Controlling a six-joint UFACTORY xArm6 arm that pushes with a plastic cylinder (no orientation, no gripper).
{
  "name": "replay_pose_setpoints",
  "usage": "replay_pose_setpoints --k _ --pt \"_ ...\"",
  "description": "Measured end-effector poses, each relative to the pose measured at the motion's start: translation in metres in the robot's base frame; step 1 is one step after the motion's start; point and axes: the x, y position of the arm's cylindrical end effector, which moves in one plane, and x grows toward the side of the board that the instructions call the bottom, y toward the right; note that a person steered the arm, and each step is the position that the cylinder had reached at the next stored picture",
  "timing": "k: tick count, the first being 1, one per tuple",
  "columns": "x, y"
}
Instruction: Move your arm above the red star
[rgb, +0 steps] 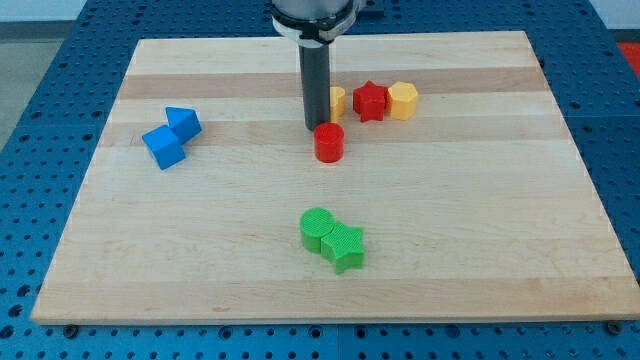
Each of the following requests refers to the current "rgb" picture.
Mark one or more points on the green star block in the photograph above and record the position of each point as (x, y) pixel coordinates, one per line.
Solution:
(343, 247)

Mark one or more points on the red star block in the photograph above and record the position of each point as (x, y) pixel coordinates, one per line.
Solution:
(369, 101)

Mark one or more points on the green cylinder block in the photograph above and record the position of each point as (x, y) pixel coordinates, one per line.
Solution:
(315, 223)

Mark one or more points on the red cylinder block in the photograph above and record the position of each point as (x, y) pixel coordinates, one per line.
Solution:
(329, 142)

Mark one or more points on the yellow block behind rod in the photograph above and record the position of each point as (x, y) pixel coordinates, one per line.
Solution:
(337, 103)

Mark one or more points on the yellow hexagon block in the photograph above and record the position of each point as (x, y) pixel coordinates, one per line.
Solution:
(402, 100)

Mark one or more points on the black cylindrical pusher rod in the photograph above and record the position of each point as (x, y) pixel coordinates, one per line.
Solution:
(315, 80)

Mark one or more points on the wooden board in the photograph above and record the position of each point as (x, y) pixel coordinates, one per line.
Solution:
(478, 208)

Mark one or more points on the blue triangle block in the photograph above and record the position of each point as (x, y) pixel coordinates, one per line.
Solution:
(183, 122)

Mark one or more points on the blue cube block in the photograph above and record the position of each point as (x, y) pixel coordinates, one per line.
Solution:
(165, 146)

